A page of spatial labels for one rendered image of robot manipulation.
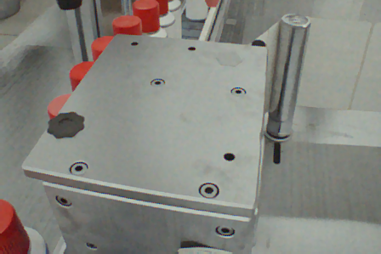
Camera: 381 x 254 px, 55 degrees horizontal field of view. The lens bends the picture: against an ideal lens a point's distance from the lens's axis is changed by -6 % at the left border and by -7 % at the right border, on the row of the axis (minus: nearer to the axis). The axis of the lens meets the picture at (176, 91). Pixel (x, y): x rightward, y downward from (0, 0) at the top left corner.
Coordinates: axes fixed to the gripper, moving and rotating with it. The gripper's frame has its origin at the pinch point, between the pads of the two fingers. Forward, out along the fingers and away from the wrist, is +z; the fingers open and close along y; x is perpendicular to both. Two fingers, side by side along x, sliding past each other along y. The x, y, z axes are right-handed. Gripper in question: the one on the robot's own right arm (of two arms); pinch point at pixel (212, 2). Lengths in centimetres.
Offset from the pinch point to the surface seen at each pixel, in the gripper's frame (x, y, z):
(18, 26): 174, 173, 103
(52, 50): 39.0, 9.7, 18.3
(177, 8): 4.0, -8.9, -2.5
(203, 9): 4.4, 20.1, 10.8
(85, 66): 7.5, -33.2, -7.5
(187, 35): 6.8, 12.5, 13.6
